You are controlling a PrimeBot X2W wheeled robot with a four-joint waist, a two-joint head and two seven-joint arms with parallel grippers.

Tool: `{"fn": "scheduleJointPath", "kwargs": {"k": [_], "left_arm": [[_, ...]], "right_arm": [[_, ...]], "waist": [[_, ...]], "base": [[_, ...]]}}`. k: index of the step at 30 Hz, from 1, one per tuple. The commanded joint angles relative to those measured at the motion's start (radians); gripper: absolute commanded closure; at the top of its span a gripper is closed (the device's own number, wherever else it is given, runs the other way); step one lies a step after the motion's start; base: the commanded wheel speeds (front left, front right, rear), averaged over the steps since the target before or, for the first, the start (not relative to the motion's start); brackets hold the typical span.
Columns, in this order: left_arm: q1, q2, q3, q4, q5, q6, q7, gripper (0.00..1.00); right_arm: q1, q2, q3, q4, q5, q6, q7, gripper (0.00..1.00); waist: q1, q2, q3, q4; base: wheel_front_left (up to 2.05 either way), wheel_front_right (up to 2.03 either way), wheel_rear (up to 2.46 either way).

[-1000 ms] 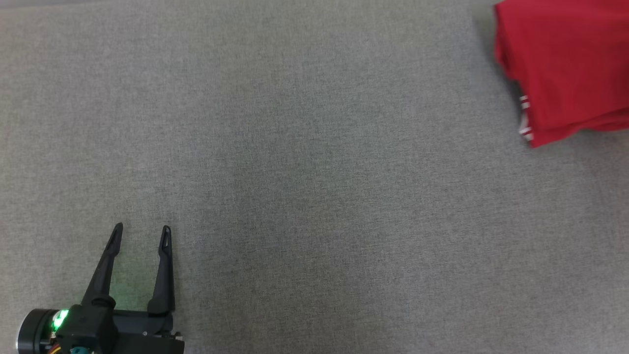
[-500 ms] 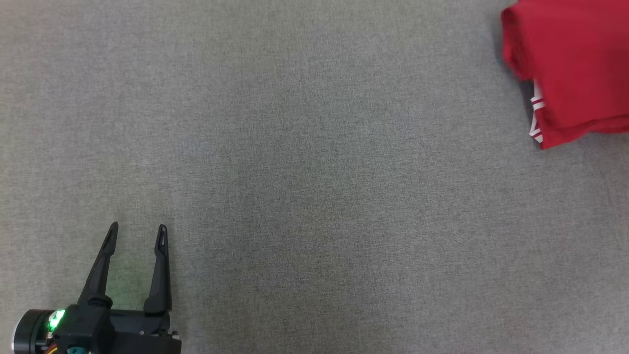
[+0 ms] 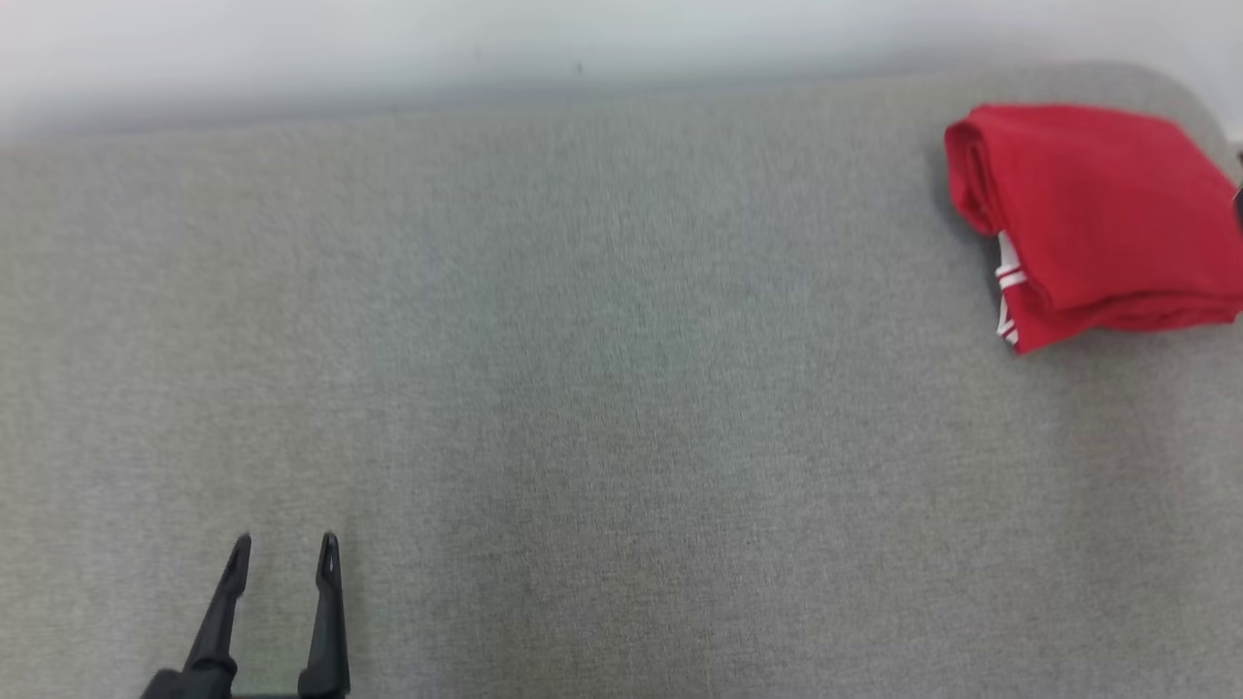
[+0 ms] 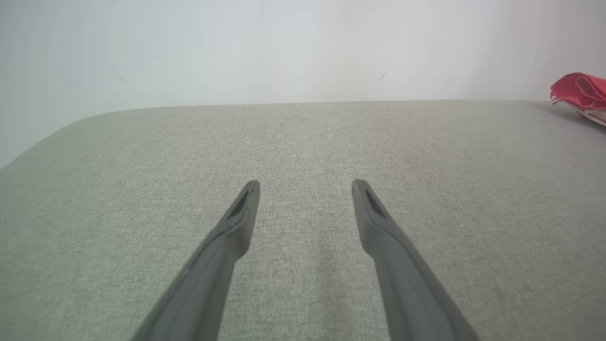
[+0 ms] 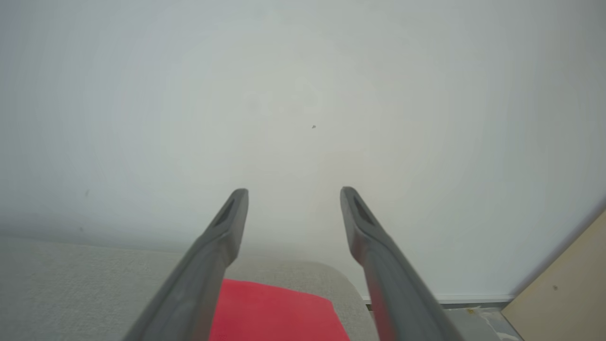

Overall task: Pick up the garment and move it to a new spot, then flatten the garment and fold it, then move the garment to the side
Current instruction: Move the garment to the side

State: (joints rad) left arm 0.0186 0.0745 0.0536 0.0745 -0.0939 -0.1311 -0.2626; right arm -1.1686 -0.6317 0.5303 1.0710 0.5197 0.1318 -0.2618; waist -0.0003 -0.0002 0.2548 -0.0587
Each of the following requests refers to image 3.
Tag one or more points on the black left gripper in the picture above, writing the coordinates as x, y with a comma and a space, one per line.
194, 689

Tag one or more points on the red shorts with white trim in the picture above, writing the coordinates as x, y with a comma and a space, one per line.
1097, 214

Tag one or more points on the grey fabric sofa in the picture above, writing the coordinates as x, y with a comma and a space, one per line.
583, 388

